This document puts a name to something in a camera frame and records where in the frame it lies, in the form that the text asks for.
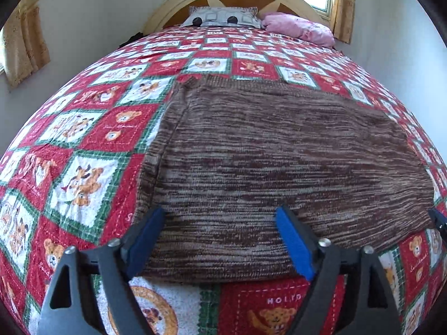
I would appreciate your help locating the red checked printed blanket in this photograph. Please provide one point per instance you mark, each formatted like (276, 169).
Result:
(87, 139)

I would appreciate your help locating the white patterned pillow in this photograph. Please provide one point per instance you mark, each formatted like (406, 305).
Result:
(220, 15)

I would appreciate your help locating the pink pillow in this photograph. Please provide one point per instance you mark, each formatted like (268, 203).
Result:
(297, 28)

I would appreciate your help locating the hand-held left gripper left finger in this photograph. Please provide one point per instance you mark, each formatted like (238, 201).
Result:
(145, 240)

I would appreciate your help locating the brown knit sweater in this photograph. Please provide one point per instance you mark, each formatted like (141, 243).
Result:
(272, 153)

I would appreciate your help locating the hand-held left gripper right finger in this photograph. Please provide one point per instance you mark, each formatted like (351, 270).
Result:
(293, 244)

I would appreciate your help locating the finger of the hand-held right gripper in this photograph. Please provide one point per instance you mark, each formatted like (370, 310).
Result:
(439, 220)

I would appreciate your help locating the dark cloth beside bed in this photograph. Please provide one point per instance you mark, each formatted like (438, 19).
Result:
(132, 38)

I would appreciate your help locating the narrow yellow curtain panel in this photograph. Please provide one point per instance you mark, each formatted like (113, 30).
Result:
(342, 7)

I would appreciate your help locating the yellow side window curtain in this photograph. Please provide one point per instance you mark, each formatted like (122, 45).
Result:
(24, 42)

